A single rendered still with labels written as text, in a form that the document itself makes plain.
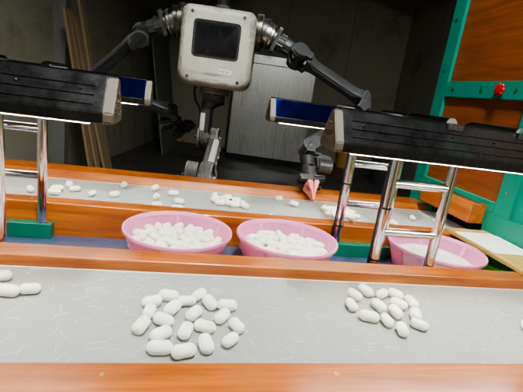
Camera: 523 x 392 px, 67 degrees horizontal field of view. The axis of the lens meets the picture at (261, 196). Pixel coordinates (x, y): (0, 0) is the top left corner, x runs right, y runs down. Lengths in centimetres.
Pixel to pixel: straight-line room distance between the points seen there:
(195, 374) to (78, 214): 72
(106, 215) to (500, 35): 143
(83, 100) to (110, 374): 38
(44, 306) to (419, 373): 58
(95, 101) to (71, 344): 35
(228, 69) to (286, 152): 486
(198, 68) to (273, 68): 475
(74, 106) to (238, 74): 125
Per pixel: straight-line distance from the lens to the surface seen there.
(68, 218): 118
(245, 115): 656
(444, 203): 103
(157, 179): 150
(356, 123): 70
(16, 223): 119
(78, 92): 65
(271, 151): 661
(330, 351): 68
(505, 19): 170
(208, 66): 184
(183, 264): 83
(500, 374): 73
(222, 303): 71
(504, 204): 149
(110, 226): 116
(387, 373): 63
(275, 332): 69
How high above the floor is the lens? 112
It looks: 14 degrees down
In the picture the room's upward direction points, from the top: 8 degrees clockwise
